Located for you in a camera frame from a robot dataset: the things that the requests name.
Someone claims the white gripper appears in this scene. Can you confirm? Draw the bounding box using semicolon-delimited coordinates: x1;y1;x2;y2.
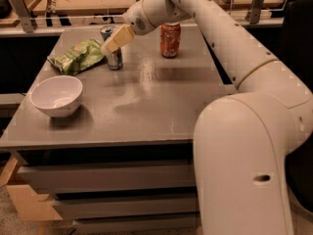
101;0;152;56

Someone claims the blue silver redbull can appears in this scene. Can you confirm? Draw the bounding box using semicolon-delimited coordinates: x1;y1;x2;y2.
101;25;123;71

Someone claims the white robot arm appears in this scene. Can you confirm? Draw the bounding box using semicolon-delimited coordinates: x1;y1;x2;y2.
102;0;313;235

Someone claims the orange soda can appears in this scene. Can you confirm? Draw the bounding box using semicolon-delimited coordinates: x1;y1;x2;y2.
160;23;181;58

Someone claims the green jalapeno chip bag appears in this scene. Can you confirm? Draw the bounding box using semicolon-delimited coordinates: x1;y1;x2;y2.
47;39;105;75

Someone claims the white bowl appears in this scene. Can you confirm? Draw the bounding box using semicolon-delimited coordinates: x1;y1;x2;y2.
30;75;83;118

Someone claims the grey drawer cabinet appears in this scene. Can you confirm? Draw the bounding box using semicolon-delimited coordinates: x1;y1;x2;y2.
1;25;226;233

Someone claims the black office chair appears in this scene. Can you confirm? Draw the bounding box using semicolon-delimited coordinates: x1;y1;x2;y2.
278;0;313;213

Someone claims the cardboard box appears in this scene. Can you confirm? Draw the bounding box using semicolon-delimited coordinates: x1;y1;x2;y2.
0;156;62;221

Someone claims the left metal bracket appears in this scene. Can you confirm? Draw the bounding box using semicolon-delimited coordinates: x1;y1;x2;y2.
11;0;37;33

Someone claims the right metal bracket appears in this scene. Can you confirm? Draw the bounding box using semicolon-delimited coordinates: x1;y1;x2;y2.
246;0;264;24

